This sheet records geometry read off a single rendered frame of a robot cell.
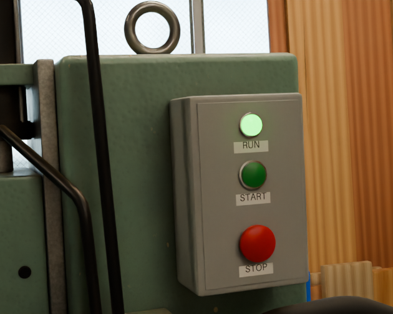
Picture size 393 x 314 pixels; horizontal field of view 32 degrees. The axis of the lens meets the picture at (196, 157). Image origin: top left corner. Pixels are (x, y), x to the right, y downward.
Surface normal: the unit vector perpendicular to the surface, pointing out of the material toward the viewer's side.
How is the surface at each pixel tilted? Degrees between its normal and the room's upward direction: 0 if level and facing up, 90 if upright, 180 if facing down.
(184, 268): 90
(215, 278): 90
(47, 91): 90
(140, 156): 90
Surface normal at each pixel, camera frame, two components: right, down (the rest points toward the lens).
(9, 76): 0.32, 0.04
